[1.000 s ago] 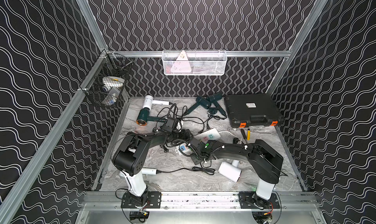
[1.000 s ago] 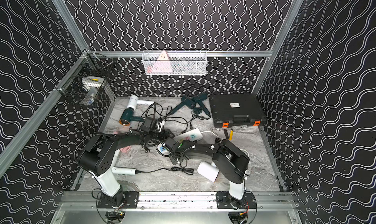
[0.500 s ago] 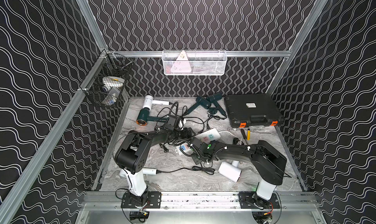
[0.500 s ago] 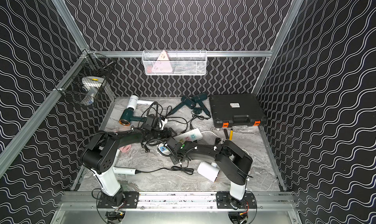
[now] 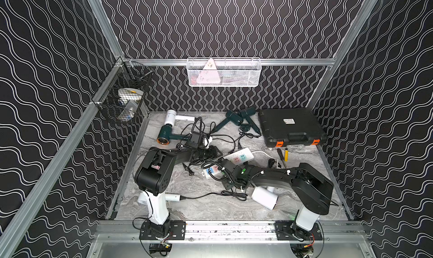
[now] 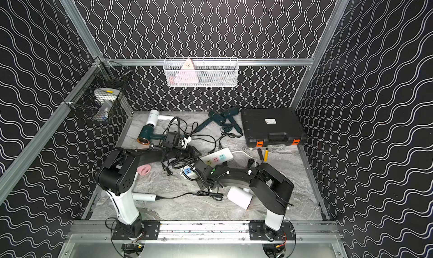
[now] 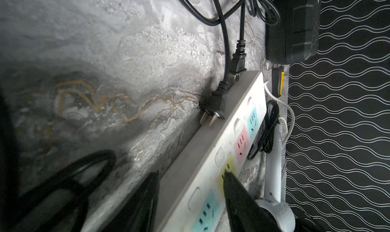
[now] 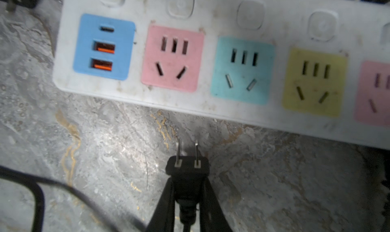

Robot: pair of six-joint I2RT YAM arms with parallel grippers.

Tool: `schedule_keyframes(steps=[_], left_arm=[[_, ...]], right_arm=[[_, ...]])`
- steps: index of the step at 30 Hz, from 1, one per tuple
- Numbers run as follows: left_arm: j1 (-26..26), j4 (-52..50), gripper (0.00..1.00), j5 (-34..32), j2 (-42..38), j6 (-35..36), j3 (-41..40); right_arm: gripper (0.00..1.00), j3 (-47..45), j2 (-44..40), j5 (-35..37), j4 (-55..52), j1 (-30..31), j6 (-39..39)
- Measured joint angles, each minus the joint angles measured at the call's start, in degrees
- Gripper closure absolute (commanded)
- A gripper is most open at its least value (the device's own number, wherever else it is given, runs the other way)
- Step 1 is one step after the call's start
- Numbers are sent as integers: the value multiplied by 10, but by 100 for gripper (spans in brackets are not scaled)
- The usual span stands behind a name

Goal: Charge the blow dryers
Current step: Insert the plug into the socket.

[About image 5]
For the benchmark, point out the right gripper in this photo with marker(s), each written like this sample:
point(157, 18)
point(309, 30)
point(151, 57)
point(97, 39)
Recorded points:
point(225, 185)

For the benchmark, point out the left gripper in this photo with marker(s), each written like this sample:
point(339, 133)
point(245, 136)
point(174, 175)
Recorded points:
point(195, 142)

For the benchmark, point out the white multicolour power strip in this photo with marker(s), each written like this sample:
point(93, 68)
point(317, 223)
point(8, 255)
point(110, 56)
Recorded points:
point(237, 158)

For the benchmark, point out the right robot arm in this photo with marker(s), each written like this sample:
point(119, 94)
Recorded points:
point(313, 189)

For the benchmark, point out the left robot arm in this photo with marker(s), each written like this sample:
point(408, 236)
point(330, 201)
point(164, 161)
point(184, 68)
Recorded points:
point(155, 171)

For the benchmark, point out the white hair dryer front right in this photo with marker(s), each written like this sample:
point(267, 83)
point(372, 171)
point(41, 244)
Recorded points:
point(265, 196)

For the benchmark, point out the large green orange hair dryer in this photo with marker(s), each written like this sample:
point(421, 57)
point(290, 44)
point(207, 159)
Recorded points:
point(166, 135)

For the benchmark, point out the dark green hair dryer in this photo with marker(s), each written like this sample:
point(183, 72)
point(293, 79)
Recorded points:
point(231, 116)
point(247, 114)

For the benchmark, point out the small white hair dryer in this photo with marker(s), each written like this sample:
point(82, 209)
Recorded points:
point(172, 116)

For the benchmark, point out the white hair dryer front left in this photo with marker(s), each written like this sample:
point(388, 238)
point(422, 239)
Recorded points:
point(144, 197)

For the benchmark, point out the black plastic tool case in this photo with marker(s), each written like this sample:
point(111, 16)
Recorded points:
point(284, 127)

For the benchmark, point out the pink triangle card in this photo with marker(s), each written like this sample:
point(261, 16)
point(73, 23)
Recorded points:
point(209, 75)

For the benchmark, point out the white bottle in mesh basket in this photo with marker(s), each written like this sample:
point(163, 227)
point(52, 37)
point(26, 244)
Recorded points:
point(130, 108)

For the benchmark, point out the black cable large green dryer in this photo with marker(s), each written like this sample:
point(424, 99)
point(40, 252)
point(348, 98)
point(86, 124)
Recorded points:
point(196, 124)

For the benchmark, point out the black handle screwdriver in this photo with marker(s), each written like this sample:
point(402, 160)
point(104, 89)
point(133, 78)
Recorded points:
point(282, 157)

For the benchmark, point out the yellow handle screwdriver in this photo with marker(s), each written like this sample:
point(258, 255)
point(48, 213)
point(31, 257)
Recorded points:
point(286, 154)

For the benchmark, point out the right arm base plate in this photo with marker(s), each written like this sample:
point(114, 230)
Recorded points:
point(297, 231)

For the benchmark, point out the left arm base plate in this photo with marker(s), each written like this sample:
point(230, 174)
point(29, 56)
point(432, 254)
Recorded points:
point(169, 230)

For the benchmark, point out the clear wall basket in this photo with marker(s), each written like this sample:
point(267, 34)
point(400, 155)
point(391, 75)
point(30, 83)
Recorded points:
point(234, 72)

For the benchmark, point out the black wire mesh basket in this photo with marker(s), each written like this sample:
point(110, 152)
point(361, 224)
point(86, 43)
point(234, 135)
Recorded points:
point(131, 82)

